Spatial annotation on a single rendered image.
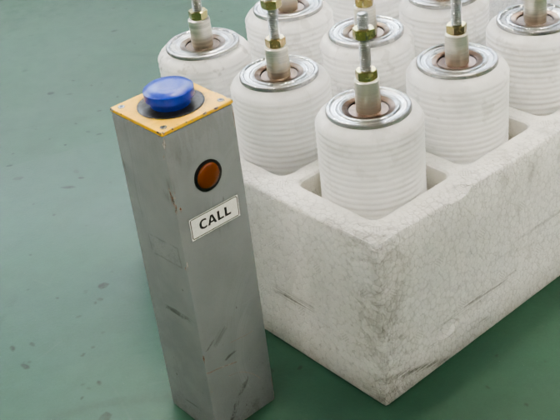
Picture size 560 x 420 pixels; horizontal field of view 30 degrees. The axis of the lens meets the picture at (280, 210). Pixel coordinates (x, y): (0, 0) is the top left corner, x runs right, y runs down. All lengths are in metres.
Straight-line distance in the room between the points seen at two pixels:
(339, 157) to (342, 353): 0.19
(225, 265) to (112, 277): 0.34
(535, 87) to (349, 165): 0.24
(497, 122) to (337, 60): 0.17
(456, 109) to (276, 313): 0.27
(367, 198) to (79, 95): 0.80
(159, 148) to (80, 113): 0.78
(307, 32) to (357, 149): 0.26
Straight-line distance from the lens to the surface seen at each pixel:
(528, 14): 1.07
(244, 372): 0.95
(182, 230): 0.83
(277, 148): 0.98
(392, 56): 1.04
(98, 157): 1.44
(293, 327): 1.03
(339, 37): 1.06
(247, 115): 0.98
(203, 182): 0.82
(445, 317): 0.99
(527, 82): 1.06
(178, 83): 0.82
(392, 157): 0.89
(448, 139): 0.98
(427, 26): 1.11
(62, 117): 1.57
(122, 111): 0.83
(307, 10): 1.13
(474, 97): 0.96
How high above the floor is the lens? 0.67
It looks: 32 degrees down
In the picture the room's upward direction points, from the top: 7 degrees counter-clockwise
